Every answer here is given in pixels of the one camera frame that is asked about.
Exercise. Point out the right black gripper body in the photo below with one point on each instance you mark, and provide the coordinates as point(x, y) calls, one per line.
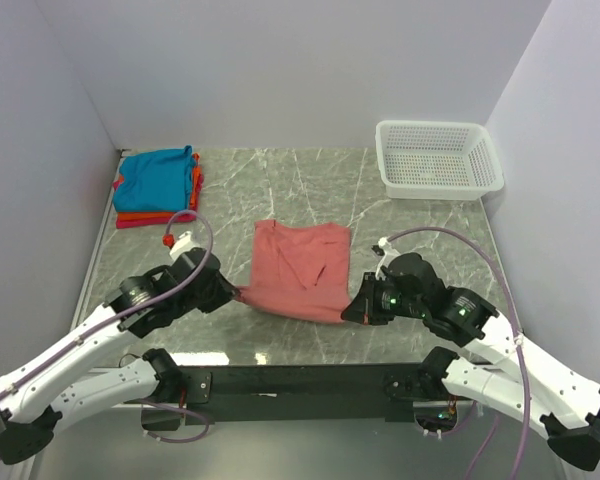
point(389, 302)

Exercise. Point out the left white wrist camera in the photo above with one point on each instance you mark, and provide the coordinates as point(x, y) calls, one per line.
point(178, 245)

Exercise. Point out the aluminium frame rail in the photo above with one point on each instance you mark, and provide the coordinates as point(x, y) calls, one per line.
point(19, 380)

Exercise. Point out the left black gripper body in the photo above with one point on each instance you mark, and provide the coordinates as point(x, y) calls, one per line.
point(214, 296)

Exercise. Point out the folded orange t shirt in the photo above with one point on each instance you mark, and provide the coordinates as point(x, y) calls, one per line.
point(127, 220)

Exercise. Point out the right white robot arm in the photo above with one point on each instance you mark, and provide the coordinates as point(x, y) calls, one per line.
point(522, 381)

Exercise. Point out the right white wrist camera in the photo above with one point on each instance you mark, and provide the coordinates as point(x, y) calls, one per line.
point(386, 253)

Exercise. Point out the white plastic basket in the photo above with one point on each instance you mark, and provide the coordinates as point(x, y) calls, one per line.
point(429, 160)

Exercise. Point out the salmon pink t shirt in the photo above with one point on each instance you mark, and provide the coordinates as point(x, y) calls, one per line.
point(299, 273)

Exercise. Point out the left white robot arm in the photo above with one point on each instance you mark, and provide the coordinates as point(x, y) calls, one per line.
point(53, 391)

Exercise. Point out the folded blue t shirt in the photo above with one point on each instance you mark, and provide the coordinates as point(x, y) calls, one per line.
point(159, 165)

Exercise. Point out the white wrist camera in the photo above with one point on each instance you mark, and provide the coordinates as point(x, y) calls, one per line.
point(386, 253)
point(178, 245)

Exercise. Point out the folded magenta t shirt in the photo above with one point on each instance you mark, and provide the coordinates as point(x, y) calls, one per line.
point(152, 202)

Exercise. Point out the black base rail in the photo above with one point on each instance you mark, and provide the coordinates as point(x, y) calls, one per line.
point(313, 392)

